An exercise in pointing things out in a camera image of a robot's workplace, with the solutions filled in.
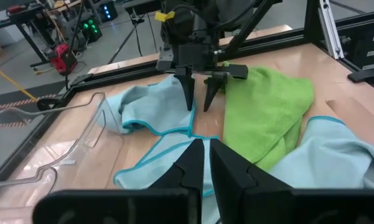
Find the black computer with blue lights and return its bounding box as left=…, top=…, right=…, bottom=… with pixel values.
left=98, top=1, right=119, bottom=22

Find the clear plastic bin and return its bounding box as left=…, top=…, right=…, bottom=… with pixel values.
left=17, top=91, right=124, bottom=191
left=0, top=107, right=58, bottom=203

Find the red device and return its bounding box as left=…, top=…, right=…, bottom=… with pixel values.
left=49, top=43, right=78, bottom=75

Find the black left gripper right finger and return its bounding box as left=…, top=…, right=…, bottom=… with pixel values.
left=209, top=138, right=295, bottom=224

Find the black tripod stand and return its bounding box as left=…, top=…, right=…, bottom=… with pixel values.
left=107, top=12, right=159, bottom=65

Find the black box with white labels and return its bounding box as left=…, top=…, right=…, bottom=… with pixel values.
left=353, top=26, right=374, bottom=73

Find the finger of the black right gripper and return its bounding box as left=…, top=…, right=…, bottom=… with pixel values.
left=202, top=72, right=228, bottom=113
left=173, top=65, right=197, bottom=112

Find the green microfiber towel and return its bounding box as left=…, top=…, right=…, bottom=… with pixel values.
left=221, top=61, right=316, bottom=172

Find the black computer with green lights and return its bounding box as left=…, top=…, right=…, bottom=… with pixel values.
left=80, top=17, right=103, bottom=44

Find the black desk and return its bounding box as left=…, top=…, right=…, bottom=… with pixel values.
left=0, top=0, right=85, bottom=71

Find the silver aluminium rail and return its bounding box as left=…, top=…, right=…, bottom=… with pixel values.
left=317, top=0, right=345, bottom=60

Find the yellow tape tag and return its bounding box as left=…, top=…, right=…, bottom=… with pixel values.
left=154, top=10, right=177, bottom=23

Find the black plastic bracket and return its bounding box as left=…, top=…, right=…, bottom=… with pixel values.
left=347, top=68, right=374, bottom=84

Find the black hazard-striped floor mat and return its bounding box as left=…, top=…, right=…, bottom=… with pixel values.
left=0, top=80, right=68, bottom=131

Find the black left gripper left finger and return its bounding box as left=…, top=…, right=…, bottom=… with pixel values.
left=147, top=138, right=205, bottom=197

